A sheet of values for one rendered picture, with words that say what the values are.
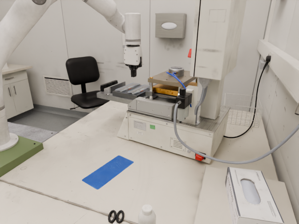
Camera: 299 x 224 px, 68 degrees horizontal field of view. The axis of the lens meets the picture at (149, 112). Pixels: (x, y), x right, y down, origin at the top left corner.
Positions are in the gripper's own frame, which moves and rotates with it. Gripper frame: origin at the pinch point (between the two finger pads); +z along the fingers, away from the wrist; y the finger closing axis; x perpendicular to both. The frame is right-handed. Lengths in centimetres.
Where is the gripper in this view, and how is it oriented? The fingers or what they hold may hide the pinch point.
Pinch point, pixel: (133, 73)
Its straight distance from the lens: 128.0
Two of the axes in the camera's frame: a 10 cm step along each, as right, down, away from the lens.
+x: 5.1, -3.2, 8.0
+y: 8.6, 2.0, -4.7
